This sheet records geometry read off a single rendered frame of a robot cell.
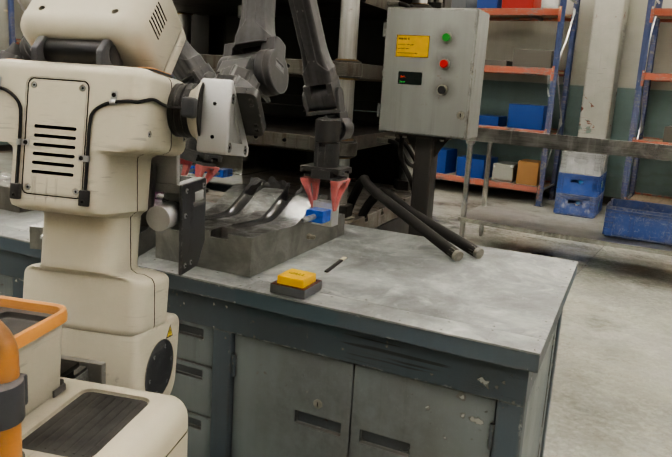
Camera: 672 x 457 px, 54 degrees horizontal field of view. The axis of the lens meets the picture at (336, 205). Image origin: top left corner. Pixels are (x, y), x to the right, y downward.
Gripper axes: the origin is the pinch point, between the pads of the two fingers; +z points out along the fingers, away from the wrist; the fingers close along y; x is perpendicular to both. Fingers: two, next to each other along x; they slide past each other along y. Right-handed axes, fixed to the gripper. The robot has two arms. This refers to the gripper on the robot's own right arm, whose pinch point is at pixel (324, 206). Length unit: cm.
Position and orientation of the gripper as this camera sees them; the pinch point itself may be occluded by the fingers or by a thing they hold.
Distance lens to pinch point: 149.7
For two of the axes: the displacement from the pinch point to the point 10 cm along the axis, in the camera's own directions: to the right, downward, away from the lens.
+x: -4.2, 1.5, -9.0
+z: -0.5, 9.8, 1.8
